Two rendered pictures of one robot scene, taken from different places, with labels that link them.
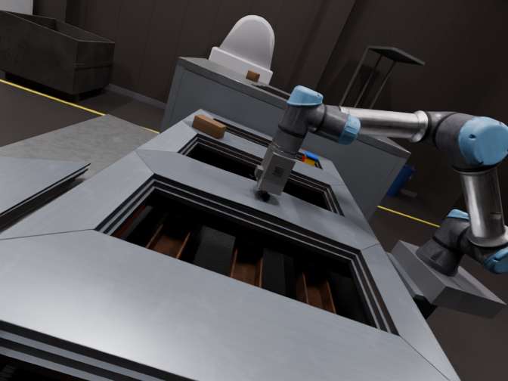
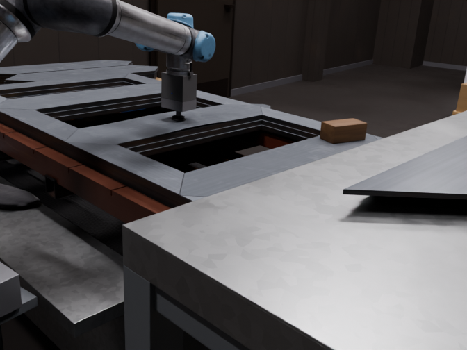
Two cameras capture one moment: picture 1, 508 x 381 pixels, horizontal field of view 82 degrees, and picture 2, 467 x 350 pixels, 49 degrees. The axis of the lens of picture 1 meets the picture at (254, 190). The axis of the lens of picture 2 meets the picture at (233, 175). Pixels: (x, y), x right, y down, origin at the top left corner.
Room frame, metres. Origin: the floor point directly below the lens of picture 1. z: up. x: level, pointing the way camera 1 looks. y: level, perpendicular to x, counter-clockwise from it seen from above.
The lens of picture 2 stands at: (2.00, -0.89, 1.25)
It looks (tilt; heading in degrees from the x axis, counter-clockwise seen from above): 20 degrees down; 139
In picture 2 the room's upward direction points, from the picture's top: 3 degrees clockwise
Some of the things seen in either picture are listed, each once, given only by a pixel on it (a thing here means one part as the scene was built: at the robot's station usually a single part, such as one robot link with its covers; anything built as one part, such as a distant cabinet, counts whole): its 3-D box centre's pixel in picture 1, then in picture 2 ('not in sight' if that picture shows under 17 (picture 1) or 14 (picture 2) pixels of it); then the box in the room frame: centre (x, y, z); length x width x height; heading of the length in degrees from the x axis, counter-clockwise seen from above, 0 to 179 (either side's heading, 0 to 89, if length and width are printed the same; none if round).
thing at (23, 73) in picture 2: not in sight; (77, 75); (-0.29, 0.12, 0.82); 0.80 x 0.40 x 0.06; 96
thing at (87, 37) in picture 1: (62, 59); not in sight; (3.37, 2.68, 0.34); 0.98 x 0.81 x 0.67; 14
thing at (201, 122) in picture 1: (209, 126); (343, 130); (1.14, 0.26, 0.89); 0.12 x 0.06 x 0.05; 80
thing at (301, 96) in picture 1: (301, 112); (178, 33); (0.75, -0.03, 1.12); 0.09 x 0.08 x 0.11; 105
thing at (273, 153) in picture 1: (271, 165); (182, 88); (0.75, -0.02, 0.96); 0.10 x 0.09 x 0.16; 104
